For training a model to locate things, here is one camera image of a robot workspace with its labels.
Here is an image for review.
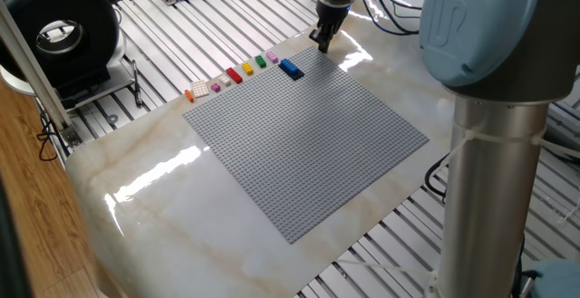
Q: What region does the black curved panel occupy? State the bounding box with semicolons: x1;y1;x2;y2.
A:
0;166;35;298

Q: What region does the black metal pen tool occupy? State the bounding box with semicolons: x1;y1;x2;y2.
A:
130;60;144;107

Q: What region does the blue Lego brick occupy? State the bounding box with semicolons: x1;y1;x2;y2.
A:
277;58;301;77

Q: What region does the white cable tie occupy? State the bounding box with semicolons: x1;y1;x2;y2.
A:
439;120;580;168

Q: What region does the glossy marble pattern mat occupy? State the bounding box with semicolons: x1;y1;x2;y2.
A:
64;0;459;298

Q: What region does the large white Lego plate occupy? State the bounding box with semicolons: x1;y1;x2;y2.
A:
189;80;211;99

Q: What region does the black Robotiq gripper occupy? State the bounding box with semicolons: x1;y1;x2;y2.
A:
308;1;353;54

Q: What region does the black looped base cable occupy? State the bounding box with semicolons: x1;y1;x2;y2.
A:
424;152;540;298

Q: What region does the grey Lego baseplate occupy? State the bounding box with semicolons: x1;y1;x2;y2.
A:
182;46;430;245

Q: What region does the black ring shaped device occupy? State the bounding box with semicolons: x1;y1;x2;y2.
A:
0;0;137;111

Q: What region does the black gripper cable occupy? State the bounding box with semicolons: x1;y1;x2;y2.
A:
357;0;425;36

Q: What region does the thin black floor cable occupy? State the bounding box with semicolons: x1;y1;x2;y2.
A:
34;107;61;163

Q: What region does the black Lego plate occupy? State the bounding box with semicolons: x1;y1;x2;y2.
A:
276;58;305;82

